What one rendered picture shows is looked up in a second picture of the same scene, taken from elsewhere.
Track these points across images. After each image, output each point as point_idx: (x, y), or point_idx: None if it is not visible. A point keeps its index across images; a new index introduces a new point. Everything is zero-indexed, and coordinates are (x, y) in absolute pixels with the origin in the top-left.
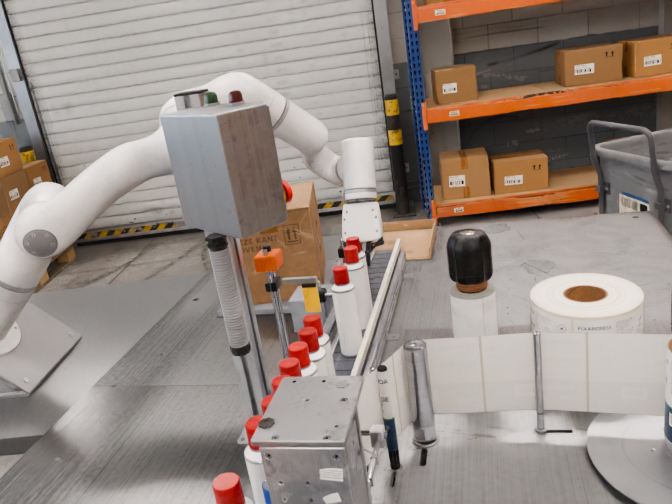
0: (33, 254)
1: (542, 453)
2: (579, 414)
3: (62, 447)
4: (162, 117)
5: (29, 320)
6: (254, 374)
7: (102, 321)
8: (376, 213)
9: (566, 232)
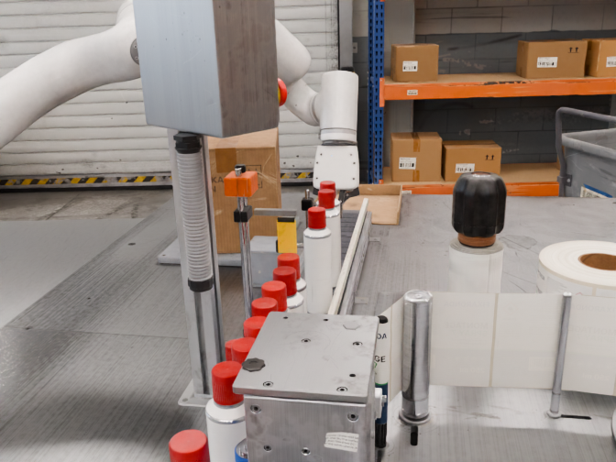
0: None
1: (559, 441)
2: (596, 399)
3: None
4: None
5: None
6: (208, 321)
7: (20, 258)
8: (355, 159)
9: (544, 211)
